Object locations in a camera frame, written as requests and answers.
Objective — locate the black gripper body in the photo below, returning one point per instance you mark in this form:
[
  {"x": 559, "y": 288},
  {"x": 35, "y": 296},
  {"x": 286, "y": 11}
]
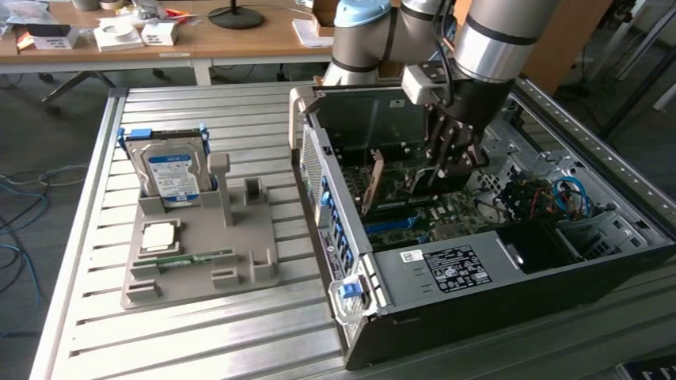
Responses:
[{"x": 478, "y": 103}]

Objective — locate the green graphics card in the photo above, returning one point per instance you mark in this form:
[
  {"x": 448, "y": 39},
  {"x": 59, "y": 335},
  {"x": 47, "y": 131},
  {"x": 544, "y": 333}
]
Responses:
[{"x": 402, "y": 190}]

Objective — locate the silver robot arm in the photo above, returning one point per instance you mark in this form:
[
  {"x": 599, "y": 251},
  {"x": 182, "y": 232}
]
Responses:
[{"x": 496, "y": 39}]

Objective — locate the perforated metal disk bay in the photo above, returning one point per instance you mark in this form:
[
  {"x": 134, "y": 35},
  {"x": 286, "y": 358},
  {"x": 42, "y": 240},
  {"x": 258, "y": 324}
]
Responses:
[{"x": 507, "y": 170}]

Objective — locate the green motherboard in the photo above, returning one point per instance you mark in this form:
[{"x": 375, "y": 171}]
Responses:
[{"x": 459, "y": 213}]

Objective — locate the grey chipset heatsink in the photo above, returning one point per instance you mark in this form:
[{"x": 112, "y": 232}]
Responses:
[{"x": 450, "y": 232}]

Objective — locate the blue expansion slot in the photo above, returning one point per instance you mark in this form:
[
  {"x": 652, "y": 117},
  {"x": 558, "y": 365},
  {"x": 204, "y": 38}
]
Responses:
[{"x": 391, "y": 226}]

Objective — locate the wooden cabinet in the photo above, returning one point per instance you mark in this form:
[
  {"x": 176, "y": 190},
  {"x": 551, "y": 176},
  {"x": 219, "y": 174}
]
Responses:
[{"x": 580, "y": 39}]

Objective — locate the grey power supply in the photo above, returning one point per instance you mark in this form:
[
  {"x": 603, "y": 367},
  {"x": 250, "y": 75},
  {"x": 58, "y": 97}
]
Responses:
[{"x": 412, "y": 277}]

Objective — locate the grey metal disk bay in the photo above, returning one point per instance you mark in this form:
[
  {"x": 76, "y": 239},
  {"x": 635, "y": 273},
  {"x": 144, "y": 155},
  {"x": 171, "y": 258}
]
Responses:
[{"x": 607, "y": 237}]

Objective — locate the white paper stack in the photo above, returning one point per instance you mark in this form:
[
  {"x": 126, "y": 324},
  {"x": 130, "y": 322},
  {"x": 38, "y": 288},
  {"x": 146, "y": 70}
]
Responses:
[{"x": 311, "y": 37}]

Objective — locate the open cardboard box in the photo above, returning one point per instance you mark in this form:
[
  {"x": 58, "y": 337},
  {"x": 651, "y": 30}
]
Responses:
[{"x": 322, "y": 16}]

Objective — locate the blue case latch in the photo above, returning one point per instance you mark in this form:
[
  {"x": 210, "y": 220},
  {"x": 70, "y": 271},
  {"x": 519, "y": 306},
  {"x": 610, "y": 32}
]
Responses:
[{"x": 351, "y": 291}]

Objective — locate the black open PC case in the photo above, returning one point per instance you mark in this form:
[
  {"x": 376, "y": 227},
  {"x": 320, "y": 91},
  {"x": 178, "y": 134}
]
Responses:
[{"x": 475, "y": 328}]

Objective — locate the grey parts rack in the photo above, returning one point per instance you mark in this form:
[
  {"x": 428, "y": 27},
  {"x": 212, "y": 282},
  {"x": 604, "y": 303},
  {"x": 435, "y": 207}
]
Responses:
[{"x": 211, "y": 245}]

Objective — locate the black round lamp base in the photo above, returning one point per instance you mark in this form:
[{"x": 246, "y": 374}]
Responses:
[{"x": 235, "y": 20}]

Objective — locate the green RAM stick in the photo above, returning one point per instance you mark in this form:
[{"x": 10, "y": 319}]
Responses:
[{"x": 179, "y": 260}]

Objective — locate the silver CPU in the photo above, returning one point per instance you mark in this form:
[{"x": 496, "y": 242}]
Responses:
[{"x": 159, "y": 237}]

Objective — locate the small white box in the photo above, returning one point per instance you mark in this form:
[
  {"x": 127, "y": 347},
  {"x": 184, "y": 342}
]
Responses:
[{"x": 159, "y": 37}]

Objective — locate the black keyboard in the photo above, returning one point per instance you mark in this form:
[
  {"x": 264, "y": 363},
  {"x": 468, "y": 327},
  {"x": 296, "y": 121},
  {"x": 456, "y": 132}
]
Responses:
[{"x": 650, "y": 370}]

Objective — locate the white box with tape roll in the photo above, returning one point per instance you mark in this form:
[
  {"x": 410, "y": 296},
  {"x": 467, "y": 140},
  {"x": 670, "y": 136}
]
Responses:
[{"x": 119, "y": 41}]

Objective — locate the beige tape roll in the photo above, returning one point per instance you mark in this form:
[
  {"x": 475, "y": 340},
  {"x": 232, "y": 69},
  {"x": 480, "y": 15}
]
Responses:
[{"x": 112, "y": 4}]

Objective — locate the wooden desk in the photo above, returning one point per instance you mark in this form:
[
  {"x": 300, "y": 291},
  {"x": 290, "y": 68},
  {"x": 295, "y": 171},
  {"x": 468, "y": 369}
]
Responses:
[{"x": 79, "y": 55}]

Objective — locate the grey tape roll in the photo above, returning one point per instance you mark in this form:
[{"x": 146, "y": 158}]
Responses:
[{"x": 86, "y": 4}]

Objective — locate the white box with black lid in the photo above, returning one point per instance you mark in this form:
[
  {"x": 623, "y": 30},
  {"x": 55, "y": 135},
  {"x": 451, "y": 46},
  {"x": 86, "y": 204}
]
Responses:
[{"x": 52, "y": 41}]

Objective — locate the clear plastic bags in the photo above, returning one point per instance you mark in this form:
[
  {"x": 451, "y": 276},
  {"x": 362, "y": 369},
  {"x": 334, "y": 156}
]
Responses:
[{"x": 27, "y": 12}]

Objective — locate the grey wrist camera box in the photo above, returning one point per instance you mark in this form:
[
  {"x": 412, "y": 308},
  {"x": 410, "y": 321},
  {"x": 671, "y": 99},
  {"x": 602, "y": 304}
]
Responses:
[{"x": 423, "y": 85}]

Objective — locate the hard disk with blue bracket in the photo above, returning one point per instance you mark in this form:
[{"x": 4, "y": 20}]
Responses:
[{"x": 168, "y": 170}]

